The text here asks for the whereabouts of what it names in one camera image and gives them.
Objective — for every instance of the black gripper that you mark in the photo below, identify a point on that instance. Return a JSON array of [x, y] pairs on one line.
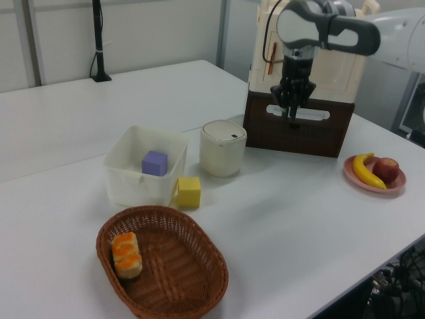
[[297, 71]]

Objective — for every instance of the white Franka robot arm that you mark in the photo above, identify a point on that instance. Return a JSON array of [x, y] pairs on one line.
[[391, 36]]

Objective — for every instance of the dark brown wooden cabinet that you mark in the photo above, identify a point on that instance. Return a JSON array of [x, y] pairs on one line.
[[347, 133]]

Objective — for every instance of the white lidded trash can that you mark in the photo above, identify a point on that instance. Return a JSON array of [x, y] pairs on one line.
[[220, 156]]

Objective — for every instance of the yellow banana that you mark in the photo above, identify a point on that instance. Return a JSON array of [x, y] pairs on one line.
[[363, 171]]

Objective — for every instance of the red apple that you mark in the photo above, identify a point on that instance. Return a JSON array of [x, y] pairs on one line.
[[386, 169]]

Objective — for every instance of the yellow cube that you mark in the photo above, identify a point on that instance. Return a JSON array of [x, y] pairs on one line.
[[189, 192]]

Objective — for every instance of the pink plate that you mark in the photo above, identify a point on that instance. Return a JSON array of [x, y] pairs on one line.
[[396, 189]]

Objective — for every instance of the purple cube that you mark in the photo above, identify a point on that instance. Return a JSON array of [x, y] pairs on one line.
[[154, 164]]

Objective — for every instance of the white plastic bin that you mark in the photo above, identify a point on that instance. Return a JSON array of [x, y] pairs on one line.
[[126, 186]]

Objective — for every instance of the black pole stand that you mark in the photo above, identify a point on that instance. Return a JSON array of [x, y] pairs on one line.
[[98, 40]]

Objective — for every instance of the brown wicker basket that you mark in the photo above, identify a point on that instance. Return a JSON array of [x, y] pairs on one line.
[[179, 272]]

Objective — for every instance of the bread with orange topping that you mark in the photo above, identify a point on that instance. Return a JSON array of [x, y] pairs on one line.
[[127, 259]]

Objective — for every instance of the grey metal frame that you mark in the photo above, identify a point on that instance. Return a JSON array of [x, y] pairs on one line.
[[410, 103]]

